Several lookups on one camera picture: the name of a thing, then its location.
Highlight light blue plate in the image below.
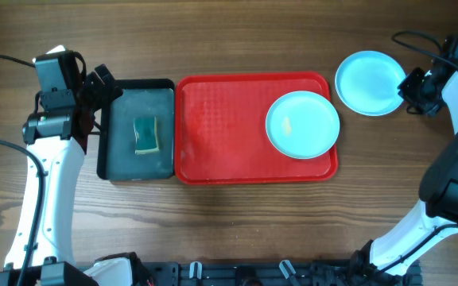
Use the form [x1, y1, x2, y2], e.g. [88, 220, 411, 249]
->
[334, 51, 406, 117]

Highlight yellow green sponge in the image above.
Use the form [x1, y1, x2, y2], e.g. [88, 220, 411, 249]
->
[134, 116, 159, 155]

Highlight mint green plate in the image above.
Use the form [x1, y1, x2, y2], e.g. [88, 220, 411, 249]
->
[265, 91, 340, 160]

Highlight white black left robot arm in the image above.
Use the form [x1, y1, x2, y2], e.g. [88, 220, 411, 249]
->
[0, 60, 149, 285]

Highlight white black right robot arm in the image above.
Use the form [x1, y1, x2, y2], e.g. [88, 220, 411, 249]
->
[347, 71, 458, 281]

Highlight black water tray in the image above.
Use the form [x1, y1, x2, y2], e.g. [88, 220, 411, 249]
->
[97, 79, 175, 180]

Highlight red plastic tray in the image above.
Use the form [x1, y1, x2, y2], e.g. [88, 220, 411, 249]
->
[174, 71, 339, 185]

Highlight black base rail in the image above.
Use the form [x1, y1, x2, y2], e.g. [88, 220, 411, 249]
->
[143, 260, 424, 286]

